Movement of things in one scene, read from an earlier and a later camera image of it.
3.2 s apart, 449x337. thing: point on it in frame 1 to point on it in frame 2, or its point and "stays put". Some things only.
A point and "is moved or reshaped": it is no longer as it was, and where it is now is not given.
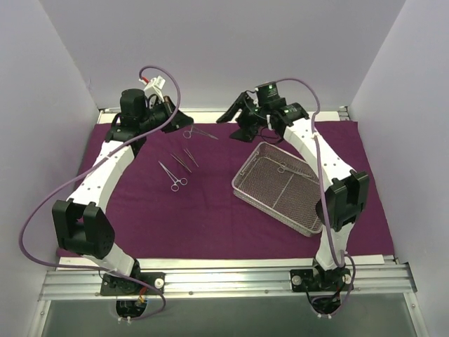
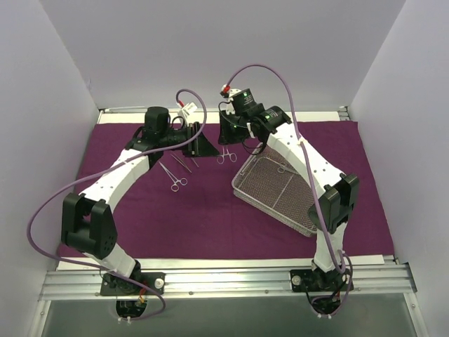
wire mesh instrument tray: x=282 y=186 stays put
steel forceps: x=175 y=187 stays put
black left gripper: x=170 y=109 to x=193 y=139
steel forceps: x=282 y=168 stays put
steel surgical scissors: x=187 y=134 is moved or reshaped
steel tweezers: x=182 y=163 stays put
